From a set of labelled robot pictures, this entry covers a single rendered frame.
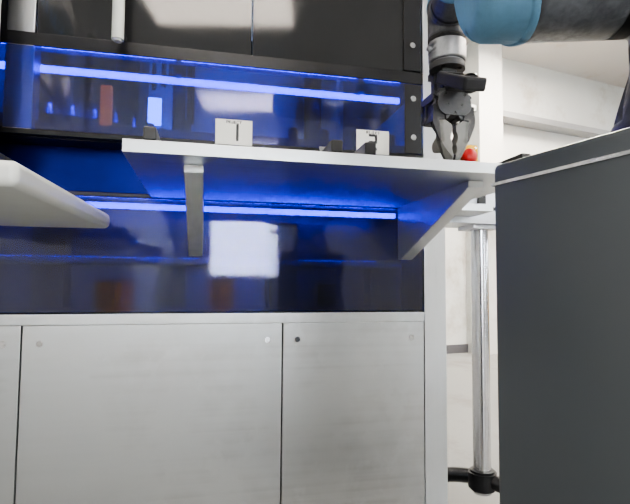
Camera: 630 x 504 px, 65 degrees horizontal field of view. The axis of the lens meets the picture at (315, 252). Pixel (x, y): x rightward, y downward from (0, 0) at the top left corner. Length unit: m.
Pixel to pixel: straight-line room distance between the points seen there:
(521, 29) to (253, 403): 0.94
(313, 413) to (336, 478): 0.16
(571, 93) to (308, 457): 5.84
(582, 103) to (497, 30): 6.23
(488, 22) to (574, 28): 0.07
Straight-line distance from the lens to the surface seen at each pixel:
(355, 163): 0.81
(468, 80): 0.98
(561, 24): 0.51
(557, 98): 6.42
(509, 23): 0.50
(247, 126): 1.21
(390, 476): 1.32
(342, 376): 1.21
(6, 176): 0.63
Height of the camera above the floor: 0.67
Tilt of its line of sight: 3 degrees up
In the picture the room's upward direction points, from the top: straight up
